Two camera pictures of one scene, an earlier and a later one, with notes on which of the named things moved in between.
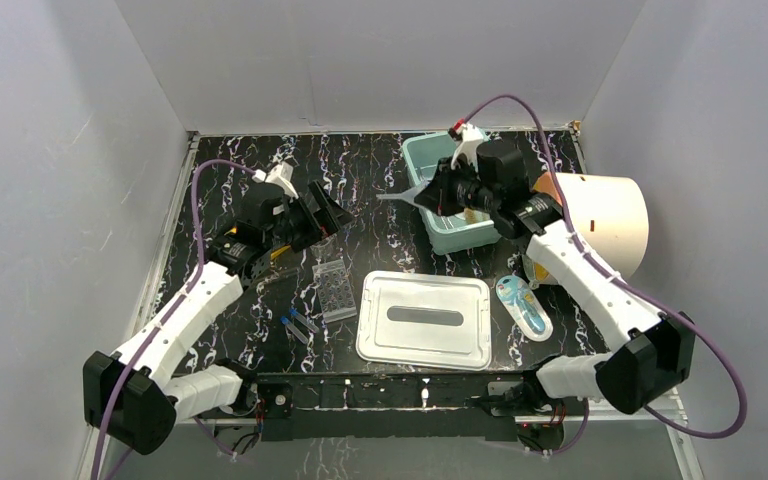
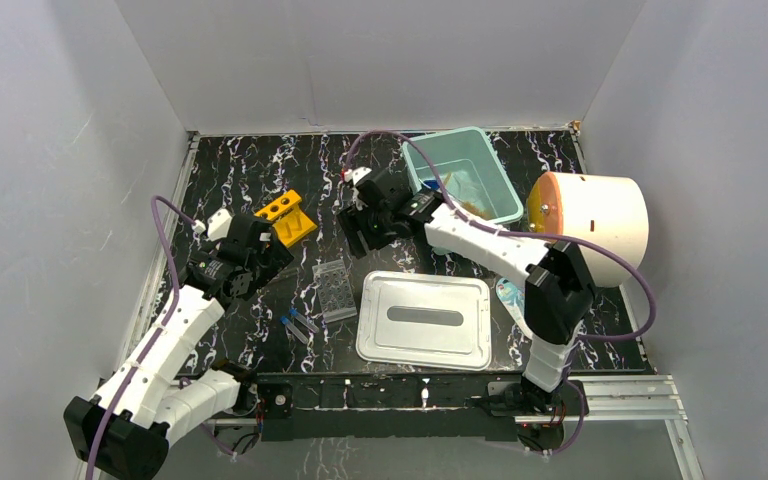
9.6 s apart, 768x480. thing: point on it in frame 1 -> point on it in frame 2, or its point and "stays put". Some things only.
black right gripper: x=437 y=196 -> x=352 y=220
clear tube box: x=334 y=291 stays put
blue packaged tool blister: x=528 y=312 stays put
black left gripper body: x=302 y=213 -> x=268 y=253
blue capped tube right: x=293 y=312 stays put
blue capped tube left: x=296 y=331 stays put
